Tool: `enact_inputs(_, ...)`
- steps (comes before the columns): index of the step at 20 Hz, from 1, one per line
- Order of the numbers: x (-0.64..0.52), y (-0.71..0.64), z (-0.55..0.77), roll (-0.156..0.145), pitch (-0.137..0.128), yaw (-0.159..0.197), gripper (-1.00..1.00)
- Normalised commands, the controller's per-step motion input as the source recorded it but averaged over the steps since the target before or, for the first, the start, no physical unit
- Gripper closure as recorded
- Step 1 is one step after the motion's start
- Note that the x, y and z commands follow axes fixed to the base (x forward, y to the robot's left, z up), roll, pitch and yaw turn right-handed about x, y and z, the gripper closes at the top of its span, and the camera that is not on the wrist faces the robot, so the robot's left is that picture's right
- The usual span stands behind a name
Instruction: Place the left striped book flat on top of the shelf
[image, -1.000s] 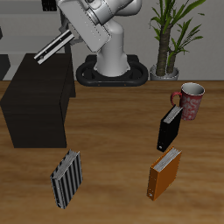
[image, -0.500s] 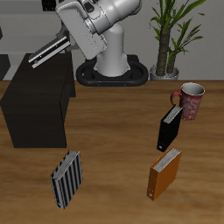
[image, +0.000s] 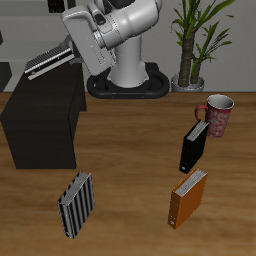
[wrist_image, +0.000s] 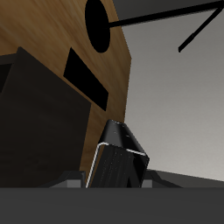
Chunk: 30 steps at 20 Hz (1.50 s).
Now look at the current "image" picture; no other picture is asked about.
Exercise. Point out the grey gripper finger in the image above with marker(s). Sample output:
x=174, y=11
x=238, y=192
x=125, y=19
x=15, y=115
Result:
x=78, y=61
x=66, y=42

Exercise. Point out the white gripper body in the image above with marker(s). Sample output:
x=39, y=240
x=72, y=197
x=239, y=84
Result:
x=88, y=43

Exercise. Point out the striped book with white pages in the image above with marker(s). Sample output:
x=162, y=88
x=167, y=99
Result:
x=50, y=61
x=80, y=203

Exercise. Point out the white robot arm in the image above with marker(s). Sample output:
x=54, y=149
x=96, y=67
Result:
x=128, y=60

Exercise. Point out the dark wooden shelf cabinet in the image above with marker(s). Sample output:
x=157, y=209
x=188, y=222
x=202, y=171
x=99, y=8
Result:
x=40, y=133

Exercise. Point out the black book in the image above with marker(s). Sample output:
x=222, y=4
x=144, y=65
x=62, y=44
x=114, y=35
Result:
x=191, y=153

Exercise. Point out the orange book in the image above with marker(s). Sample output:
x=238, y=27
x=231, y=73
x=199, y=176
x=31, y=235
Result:
x=186, y=203

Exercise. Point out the dark background block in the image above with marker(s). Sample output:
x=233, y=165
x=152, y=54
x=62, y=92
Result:
x=5, y=76

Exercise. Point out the green pot plant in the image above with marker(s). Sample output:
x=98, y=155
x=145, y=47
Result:
x=186, y=50

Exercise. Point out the red and white mug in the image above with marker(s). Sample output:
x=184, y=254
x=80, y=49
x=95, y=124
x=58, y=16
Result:
x=220, y=120

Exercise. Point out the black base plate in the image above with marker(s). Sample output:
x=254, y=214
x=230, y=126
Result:
x=100, y=91

